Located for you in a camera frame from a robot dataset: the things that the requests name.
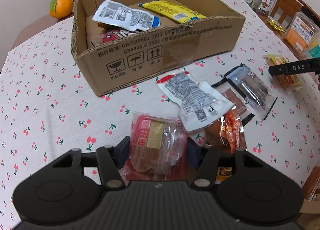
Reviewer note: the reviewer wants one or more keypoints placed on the cherry print tablecloth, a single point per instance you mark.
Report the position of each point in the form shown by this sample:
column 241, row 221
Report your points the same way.
column 50, row 82

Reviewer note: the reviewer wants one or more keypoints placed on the red clear snack packet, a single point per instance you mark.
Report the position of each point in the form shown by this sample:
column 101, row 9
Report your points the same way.
column 155, row 145

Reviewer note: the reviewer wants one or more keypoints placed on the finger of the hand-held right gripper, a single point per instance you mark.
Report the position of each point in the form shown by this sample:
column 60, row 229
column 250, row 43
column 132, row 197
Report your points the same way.
column 278, row 69

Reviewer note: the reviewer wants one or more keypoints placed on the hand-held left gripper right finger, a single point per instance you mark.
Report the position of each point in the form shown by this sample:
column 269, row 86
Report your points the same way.
column 193, row 152

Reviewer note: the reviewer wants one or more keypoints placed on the teal white small box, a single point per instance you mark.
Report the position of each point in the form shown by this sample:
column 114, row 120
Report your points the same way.
column 314, row 50

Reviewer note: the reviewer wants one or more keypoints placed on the clear chili snack packet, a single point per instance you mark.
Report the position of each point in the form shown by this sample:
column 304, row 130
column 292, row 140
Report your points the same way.
column 232, row 130

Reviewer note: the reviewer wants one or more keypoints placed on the gold ornaments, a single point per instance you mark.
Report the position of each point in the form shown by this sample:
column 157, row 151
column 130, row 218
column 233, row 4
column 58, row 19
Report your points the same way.
column 275, row 25

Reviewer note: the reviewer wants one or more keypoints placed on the black red snack packet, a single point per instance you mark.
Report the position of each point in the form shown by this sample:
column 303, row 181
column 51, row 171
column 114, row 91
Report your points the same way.
column 112, row 36

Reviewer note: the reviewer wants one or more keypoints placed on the orange crumpled snack bag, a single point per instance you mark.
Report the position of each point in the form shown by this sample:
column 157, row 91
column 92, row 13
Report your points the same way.
column 213, row 132

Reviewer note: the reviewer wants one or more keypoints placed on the brown snack packet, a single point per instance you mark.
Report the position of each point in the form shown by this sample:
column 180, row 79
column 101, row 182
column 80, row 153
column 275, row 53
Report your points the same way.
column 235, row 100

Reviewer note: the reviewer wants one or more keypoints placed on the cardboard box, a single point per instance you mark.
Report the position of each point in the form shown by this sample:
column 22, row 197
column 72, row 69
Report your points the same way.
column 150, row 52

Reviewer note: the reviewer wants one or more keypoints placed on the orange fruit with leaf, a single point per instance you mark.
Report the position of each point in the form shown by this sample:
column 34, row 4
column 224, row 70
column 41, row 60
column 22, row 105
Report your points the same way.
column 61, row 6

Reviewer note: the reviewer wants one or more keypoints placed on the white blue snack packet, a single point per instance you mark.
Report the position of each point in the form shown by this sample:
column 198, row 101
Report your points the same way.
column 120, row 14

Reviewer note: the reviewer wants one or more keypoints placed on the clear box with orange label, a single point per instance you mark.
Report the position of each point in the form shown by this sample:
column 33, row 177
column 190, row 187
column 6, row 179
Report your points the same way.
column 300, row 34

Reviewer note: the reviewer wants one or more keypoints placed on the dark clear snack packet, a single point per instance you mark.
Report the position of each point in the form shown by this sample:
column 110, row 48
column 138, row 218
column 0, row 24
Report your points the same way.
column 250, row 87

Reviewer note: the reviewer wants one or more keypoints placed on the white grey snack packet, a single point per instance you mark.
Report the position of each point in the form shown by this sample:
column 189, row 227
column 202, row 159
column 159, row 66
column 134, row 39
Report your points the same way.
column 195, row 95

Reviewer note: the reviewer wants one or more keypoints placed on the long yellow snack packet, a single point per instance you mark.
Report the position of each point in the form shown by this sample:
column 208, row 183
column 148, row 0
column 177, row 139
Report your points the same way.
column 170, row 9

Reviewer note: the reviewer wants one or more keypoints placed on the dark red wooden chair back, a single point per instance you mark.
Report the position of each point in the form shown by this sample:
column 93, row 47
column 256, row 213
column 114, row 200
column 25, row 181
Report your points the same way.
column 311, row 7

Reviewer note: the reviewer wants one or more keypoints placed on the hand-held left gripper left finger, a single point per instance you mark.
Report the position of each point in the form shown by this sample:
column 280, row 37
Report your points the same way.
column 123, row 150

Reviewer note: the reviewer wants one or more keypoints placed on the small yellow snack packet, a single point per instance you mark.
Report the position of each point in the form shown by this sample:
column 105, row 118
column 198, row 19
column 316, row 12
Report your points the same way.
column 290, row 80

